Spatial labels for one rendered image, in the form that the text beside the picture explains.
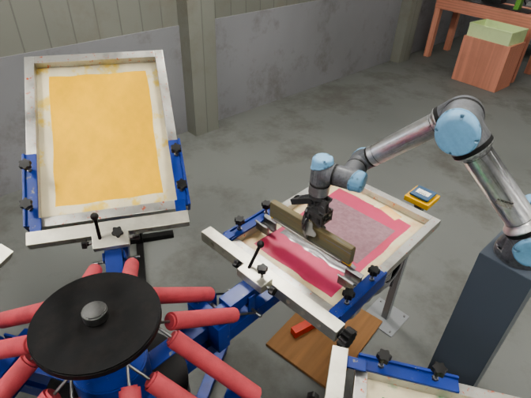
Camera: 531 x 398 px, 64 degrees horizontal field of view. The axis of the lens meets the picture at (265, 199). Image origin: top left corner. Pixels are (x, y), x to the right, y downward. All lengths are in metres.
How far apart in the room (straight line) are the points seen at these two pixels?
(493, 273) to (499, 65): 5.22
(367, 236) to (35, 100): 1.52
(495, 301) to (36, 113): 1.90
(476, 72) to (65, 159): 5.84
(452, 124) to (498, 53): 5.44
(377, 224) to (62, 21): 2.91
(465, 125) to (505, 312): 0.74
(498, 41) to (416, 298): 4.35
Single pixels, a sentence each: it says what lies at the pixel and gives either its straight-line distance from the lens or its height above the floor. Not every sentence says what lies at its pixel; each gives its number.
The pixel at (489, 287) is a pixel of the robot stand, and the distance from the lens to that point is 1.70.
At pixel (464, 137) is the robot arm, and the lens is 1.26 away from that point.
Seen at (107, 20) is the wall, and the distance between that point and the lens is 4.06.
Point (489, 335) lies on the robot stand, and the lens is 1.83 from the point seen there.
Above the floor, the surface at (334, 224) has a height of 0.96.
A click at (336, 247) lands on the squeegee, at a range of 1.61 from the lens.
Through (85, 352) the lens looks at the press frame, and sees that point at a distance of 1.11.
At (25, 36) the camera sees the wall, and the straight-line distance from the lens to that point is 3.86.
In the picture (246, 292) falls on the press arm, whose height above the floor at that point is 1.04.
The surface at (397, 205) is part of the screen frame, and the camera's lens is 2.12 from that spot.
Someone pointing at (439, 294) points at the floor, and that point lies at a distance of 3.18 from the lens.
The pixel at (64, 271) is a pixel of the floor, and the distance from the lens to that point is 3.29.
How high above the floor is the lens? 2.19
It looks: 36 degrees down
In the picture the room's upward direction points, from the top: 2 degrees clockwise
